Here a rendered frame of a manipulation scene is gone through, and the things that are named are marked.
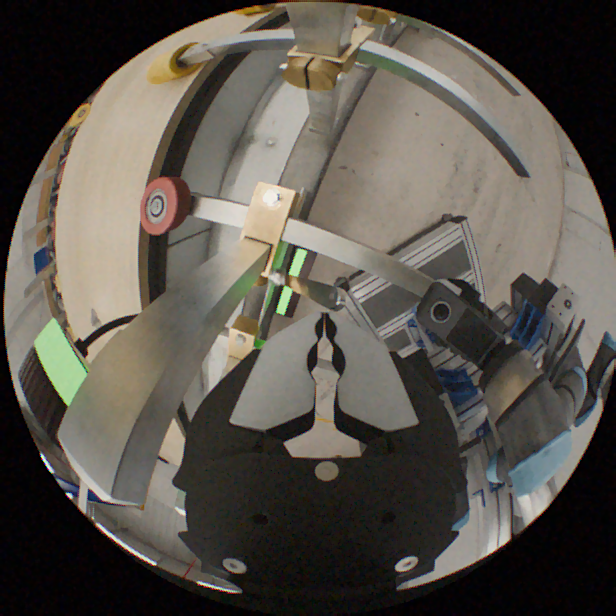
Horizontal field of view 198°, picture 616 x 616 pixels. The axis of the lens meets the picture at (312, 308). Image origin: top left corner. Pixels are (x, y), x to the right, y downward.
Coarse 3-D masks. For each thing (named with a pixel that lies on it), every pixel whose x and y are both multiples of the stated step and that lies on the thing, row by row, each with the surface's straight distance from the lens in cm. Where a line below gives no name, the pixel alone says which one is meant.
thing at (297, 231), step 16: (192, 192) 33; (192, 208) 31; (208, 208) 29; (224, 208) 28; (240, 208) 27; (240, 224) 27; (288, 224) 26; (304, 224) 25; (288, 240) 26; (304, 240) 26; (320, 240) 26; (336, 240) 26; (352, 240) 27; (336, 256) 26; (352, 256) 26; (368, 256) 27; (384, 256) 27; (368, 272) 27; (384, 272) 28; (400, 272) 29; (416, 272) 30; (416, 288) 31
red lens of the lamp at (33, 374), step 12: (24, 360) 13; (36, 360) 11; (24, 372) 12; (36, 372) 11; (24, 384) 12; (36, 384) 11; (48, 384) 11; (24, 396) 12; (36, 396) 11; (48, 396) 11; (36, 408) 11; (48, 408) 11; (60, 408) 11; (48, 420) 11; (60, 420) 11; (48, 432) 11; (60, 444) 11
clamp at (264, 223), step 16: (256, 192) 25; (288, 192) 25; (256, 208) 25; (272, 208) 25; (288, 208) 24; (256, 224) 26; (272, 224) 25; (240, 240) 27; (256, 240) 26; (272, 240) 25; (272, 256) 26
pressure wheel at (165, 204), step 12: (156, 180) 30; (168, 180) 28; (180, 180) 29; (144, 192) 31; (156, 192) 30; (168, 192) 28; (180, 192) 28; (144, 204) 31; (156, 204) 29; (168, 204) 28; (180, 204) 27; (144, 216) 31; (156, 216) 30; (168, 216) 28; (180, 216) 28; (156, 228) 29; (168, 228) 28
